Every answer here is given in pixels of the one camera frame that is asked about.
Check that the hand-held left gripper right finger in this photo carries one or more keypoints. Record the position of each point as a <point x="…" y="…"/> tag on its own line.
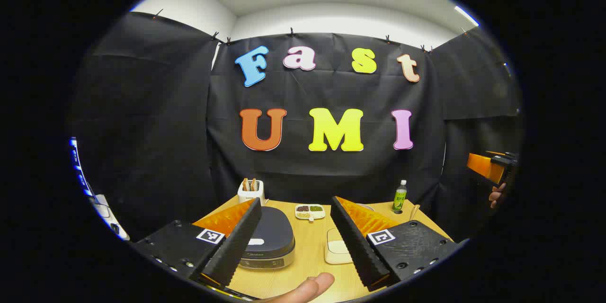
<point x="355" y="246"/>

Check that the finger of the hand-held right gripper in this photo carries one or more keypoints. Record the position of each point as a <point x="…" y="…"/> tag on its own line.
<point x="480" y="165"/>

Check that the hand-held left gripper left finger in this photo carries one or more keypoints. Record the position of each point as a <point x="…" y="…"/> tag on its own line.
<point x="236" y="246"/>

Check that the clear rice box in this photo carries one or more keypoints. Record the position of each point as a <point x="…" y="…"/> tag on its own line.
<point x="337" y="248"/>

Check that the silver black rice cooker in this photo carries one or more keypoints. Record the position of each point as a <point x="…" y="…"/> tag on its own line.
<point x="272" y="232"/>

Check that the white toaster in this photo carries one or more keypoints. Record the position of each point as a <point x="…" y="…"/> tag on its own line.
<point x="251" y="197"/>

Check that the white divided grain dish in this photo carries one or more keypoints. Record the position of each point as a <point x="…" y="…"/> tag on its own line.
<point x="310" y="212"/>

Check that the toasted bread slice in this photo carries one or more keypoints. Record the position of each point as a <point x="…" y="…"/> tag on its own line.
<point x="245" y="184"/>
<point x="254" y="184"/>

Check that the green tea bottle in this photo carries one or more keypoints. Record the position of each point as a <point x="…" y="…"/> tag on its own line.
<point x="399" y="199"/>

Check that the black backdrop cloth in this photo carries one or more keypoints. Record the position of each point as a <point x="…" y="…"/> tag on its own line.
<point x="331" y="175"/>

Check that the black computer mouse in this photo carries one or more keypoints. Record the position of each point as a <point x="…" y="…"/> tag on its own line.
<point x="115" y="228"/>

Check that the white side table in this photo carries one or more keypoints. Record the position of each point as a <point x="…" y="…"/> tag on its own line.
<point x="106" y="215"/>

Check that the computer monitor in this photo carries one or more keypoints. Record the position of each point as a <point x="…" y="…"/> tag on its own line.
<point x="78" y="165"/>

